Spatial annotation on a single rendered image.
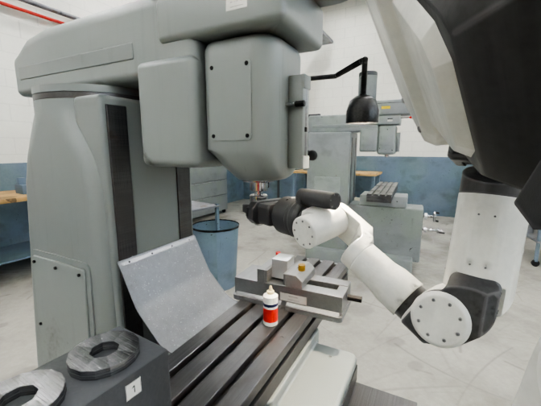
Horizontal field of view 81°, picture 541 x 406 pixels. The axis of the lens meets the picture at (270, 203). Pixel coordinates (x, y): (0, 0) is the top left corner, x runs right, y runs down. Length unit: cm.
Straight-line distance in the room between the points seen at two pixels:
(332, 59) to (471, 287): 740
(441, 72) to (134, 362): 48
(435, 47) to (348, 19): 766
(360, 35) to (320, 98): 148
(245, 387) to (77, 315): 60
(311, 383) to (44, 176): 95
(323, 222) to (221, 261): 253
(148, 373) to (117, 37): 80
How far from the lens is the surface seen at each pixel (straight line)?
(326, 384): 92
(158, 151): 85
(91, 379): 50
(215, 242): 301
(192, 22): 81
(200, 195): 611
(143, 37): 93
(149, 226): 105
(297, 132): 74
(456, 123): 28
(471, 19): 22
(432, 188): 724
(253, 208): 74
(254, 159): 71
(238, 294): 105
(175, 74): 82
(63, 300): 118
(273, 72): 72
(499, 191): 53
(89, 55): 108
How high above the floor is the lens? 139
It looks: 10 degrees down
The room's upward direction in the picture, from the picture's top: straight up
